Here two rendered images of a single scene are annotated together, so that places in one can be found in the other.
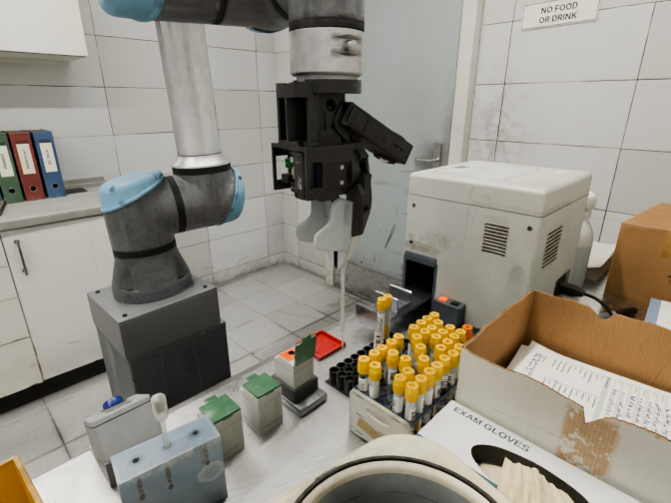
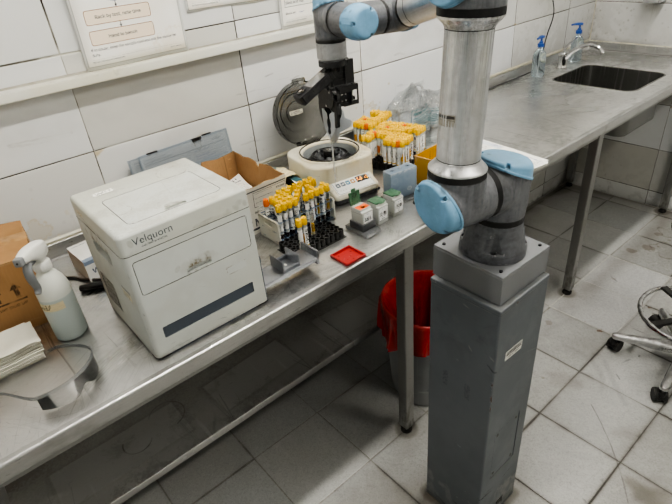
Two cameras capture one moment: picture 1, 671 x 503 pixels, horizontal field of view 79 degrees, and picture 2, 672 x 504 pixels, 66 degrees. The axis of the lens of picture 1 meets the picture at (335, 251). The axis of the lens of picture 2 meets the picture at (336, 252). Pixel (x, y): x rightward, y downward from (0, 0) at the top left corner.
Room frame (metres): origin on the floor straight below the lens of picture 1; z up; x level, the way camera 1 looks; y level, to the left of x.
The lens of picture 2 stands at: (1.80, 0.14, 1.61)
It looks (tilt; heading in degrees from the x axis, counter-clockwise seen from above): 32 degrees down; 187
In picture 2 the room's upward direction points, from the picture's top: 5 degrees counter-clockwise
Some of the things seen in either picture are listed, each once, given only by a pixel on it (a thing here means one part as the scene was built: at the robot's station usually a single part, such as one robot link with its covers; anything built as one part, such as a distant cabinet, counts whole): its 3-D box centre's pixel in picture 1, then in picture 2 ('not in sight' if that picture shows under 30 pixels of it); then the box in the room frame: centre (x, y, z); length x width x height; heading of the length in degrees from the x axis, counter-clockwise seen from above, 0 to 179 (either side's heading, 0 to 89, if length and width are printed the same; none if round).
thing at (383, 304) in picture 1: (380, 342); (310, 225); (0.58, -0.08, 0.93); 0.17 x 0.09 x 0.11; 135
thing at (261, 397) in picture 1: (261, 401); (377, 210); (0.47, 0.11, 0.91); 0.05 x 0.04 x 0.07; 45
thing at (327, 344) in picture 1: (321, 344); (348, 255); (0.66, 0.03, 0.88); 0.07 x 0.07 x 0.01; 45
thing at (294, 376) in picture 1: (294, 370); (362, 216); (0.52, 0.06, 0.92); 0.05 x 0.04 x 0.06; 46
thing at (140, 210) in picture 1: (140, 208); (500, 183); (0.76, 0.38, 1.12); 0.13 x 0.12 x 0.14; 126
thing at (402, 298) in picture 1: (399, 298); (277, 267); (0.77, -0.14, 0.92); 0.21 x 0.07 x 0.05; 135
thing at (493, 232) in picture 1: (489, 241); (178, 249); (0.84, -0.34, 1.03); 0.31 x 0.27 x 0.30; 135
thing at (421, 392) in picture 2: not in sight; (422, 341); (0.27, 0.26, 0.22); 0.38 x 0.37 x 0.44; 135
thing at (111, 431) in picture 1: (128, 435); not in sight; (0.40, 0.26, 0.92); 0.13 x 0.07 x 0.08; 45
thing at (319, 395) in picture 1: (295, 385); (362, 225); (0.52, 0.06, 0.89); 0.09 x 0.05 x 0.04; 46
